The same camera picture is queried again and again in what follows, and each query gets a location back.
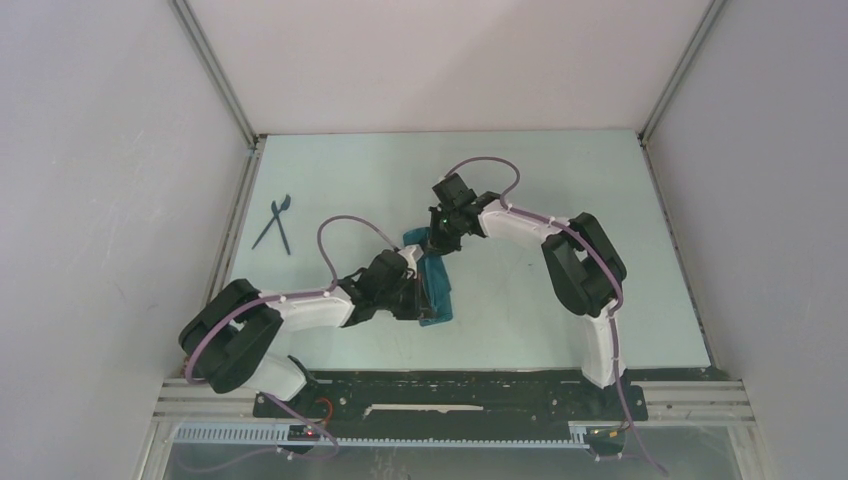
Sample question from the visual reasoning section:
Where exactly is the aluminium left corner post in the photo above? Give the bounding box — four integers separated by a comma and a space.
168, 0, 259, 149

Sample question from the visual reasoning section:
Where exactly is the aluminium corner post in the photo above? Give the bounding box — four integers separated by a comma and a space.
168, 0, 259, 149
638, 0, 730, 147

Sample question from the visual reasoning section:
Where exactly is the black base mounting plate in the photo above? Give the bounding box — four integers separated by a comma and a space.
253, 369, 648, 439

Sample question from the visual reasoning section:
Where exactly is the aluminium left side rail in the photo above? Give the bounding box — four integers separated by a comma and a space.
202, 135, 267, 304

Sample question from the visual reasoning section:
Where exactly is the white slotted cable duct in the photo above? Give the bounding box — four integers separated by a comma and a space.
171, 422, 589, 449

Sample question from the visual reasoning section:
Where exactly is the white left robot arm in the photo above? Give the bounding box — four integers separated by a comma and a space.
178, 245, 430, 417

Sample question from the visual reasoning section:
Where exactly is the aluminium front frame rail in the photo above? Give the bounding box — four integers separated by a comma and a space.
152, 379, 756, 427

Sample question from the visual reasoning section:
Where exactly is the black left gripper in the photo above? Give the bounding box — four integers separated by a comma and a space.
376, 272, 437, 321

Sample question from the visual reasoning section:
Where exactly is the teal cloth napkin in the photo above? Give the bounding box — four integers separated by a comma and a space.
403, 227, 454, 327

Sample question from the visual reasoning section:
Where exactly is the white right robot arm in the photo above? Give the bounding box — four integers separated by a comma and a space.
428, 173, 627, 418

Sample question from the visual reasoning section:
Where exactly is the aluminium right corner post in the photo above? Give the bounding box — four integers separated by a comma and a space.
638, 0, 730, 147

